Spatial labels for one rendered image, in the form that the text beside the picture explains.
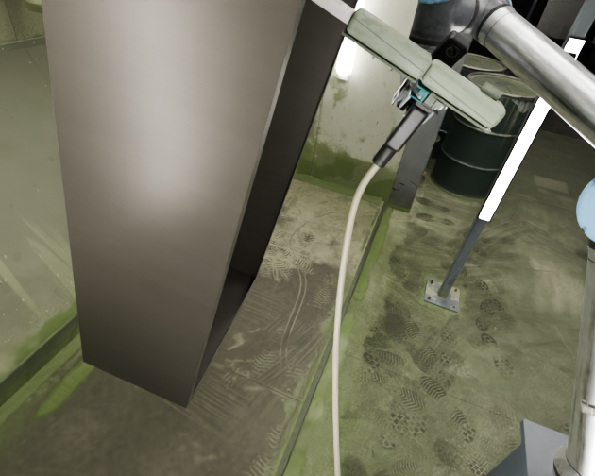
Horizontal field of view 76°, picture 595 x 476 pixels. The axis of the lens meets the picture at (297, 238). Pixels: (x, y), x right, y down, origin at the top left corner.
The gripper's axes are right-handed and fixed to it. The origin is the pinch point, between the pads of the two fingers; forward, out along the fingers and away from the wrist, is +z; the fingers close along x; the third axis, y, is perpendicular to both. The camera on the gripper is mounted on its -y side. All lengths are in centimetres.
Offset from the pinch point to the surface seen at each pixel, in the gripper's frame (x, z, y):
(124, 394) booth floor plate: 21, 4, 160
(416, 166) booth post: -66, -191, 81
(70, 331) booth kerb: 57, -12, 167
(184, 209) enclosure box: 26.3, 21.4, 33.9
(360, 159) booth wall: -31, -197, 103
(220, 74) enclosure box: 29.3, 21.9, 8.4
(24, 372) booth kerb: 60, 11, 168
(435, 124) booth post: -56, -190, 50
